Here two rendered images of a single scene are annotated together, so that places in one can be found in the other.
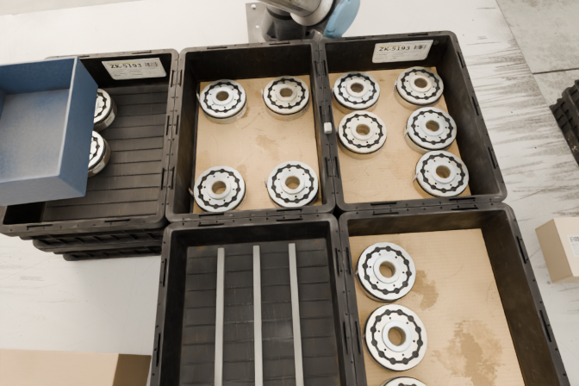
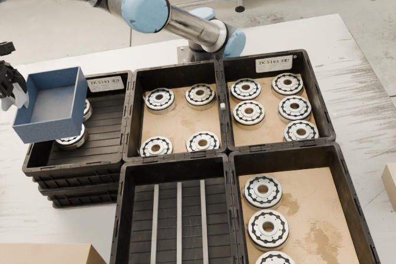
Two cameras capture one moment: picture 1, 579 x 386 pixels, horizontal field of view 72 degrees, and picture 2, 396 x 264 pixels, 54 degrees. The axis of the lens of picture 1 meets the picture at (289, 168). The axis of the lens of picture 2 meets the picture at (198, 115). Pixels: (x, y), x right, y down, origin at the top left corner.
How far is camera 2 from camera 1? 0.47 m
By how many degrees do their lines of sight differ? 17
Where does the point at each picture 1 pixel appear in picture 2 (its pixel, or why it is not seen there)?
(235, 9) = (170, 51)
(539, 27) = not seen: outside the picture
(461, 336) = (314, 230)
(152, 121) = (115, 115)
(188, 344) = (134, 241)
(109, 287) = (82, 224)
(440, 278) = (301, 197)
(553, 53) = not seen: outside the picture
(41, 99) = (57, 91)
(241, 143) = (171, 125)
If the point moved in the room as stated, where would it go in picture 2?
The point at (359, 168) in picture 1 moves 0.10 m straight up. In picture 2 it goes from (248, 135) to (247, 114)
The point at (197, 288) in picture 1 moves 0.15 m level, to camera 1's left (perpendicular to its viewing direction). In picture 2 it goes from (141, 209) to (89, 214)
